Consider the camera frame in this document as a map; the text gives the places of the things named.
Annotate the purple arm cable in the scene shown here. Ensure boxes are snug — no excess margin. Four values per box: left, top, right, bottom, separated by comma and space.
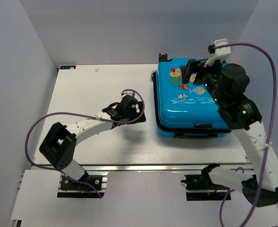
25, 89, 146, 198
213, 42, 278, 227

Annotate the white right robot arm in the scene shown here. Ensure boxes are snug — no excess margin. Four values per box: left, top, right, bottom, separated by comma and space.
182, 39, 278, 207

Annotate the blue hard-shell suitcase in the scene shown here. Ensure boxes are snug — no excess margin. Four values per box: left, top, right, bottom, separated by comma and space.
151, 54, 231, 139

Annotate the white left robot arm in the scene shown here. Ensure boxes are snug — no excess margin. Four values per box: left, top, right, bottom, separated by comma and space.
39, 95, 146, 189

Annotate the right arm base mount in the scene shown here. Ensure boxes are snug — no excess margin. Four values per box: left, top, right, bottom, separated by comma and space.
181, 174, 227, 201

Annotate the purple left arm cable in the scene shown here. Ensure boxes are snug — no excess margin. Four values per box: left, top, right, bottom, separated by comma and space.
25, 89, 146, 198

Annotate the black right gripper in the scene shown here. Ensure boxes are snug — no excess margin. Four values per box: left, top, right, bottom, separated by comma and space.
179, 55, 224, 105

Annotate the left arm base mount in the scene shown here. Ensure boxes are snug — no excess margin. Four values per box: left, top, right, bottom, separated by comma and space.
57, 174, 107, 199

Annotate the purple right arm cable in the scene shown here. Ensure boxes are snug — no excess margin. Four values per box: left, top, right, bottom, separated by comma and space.
213, 42, 278, 227

